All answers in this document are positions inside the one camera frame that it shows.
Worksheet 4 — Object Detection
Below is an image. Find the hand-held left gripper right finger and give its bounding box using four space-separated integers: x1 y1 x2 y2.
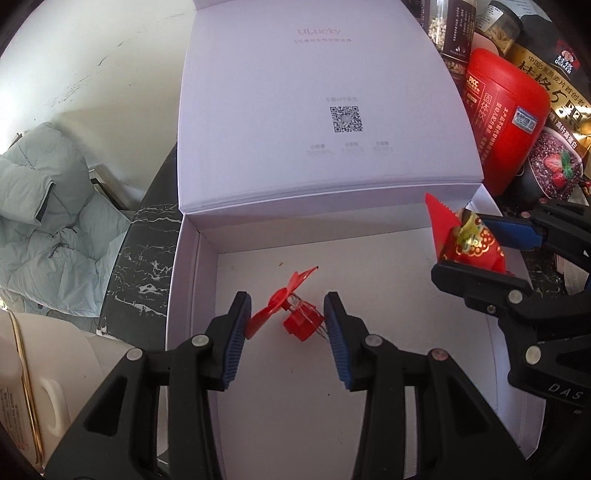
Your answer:
323 291 539 480

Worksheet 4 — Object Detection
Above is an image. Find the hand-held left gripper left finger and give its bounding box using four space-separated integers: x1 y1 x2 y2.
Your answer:
44 291 252 480

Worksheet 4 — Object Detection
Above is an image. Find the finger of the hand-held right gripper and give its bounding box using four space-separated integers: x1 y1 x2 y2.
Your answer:
480 198 591 273
430 261 591 371

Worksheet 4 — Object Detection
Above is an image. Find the red gold snack packet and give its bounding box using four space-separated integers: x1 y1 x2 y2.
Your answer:
425 193 509 275

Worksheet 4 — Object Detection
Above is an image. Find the red plastic candy wrapper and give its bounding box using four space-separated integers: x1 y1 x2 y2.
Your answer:
245 265 324 344

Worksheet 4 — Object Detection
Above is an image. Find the white cardboard box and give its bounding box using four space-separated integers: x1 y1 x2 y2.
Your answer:
165 0 541 480

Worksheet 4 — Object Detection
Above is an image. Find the red canister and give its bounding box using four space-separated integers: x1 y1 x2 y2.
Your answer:
464 48 552 197

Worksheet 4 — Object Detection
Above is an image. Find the black gold oat bag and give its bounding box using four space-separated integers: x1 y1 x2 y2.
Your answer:
508 14 591 204

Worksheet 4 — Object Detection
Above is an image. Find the cream electric kettle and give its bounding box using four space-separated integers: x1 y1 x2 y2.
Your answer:
0 309 134 467

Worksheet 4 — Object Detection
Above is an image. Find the dark-lidded jar with yellow contents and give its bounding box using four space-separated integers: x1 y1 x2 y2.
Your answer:
475 0 522 58

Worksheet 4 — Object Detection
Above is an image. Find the glass jar with dark label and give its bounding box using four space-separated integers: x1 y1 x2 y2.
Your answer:
427 0 476 86

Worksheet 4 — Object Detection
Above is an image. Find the light blue puffer jacket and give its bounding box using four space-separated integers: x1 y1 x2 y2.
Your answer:
0 122 132 319

